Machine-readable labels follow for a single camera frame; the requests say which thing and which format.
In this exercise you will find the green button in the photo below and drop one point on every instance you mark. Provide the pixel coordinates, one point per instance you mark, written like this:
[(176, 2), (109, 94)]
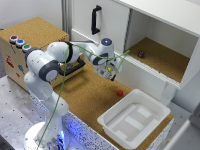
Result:
[(26, 47)]

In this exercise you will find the white sliding door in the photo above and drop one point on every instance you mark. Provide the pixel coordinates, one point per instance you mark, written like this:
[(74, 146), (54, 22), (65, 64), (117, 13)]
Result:
[(113, 23)]

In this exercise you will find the yellow block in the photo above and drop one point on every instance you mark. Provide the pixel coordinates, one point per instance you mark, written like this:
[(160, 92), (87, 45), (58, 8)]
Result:
[(109, 69)]

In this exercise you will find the wooden drawer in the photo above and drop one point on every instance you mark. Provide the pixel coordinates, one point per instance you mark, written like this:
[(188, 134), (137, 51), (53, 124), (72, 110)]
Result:
[(72, 77)]

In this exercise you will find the white plastic box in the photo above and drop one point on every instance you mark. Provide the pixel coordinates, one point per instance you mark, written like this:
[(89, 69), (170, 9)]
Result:
[(133, 121)]

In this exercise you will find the white cabinet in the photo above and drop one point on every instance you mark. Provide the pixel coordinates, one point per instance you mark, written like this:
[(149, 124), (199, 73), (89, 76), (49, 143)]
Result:
[(160, 20)]

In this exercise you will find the red button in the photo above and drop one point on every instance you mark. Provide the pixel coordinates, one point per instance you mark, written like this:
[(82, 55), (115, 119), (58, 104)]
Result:
[(13, 39)]

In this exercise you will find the pink block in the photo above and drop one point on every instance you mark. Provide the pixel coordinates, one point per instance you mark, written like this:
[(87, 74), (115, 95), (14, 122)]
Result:
[(120, 92)]

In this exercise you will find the blue button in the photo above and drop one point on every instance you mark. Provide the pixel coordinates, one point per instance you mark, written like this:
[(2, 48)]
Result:
[(20, 42)]

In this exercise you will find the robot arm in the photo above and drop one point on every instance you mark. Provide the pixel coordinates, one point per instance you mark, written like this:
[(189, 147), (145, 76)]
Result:
[(41, 86)]

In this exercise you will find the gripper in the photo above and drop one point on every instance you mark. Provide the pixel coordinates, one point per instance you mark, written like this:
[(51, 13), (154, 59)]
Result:
[(105, 69)]

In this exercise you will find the purple block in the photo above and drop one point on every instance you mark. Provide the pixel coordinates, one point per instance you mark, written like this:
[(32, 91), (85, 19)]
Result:
[(141, 54)]

